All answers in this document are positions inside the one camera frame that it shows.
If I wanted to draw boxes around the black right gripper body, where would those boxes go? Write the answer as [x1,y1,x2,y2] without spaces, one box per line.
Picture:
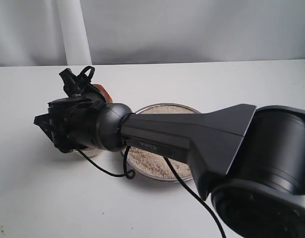
[48,93,107,153]

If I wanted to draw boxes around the brown wooden cup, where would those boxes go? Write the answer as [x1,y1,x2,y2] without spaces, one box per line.
[92,84,113,103]

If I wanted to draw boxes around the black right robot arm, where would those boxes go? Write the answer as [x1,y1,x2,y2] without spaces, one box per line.
[34,97,305,238]

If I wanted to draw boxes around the small white ceramic bowl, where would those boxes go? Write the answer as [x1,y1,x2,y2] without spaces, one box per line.
[81,147,102,157]

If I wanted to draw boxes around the rice in steel tray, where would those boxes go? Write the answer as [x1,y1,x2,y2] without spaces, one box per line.
[126,106,200,179]

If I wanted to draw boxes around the large steel round tray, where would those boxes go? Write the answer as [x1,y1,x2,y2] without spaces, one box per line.
[120,102,205,183]

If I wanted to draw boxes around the white backdrop curtain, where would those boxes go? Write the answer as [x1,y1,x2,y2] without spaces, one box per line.
[0,0,305,66]

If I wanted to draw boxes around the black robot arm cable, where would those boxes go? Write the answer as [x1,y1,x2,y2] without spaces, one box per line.
[76,146,227,238]

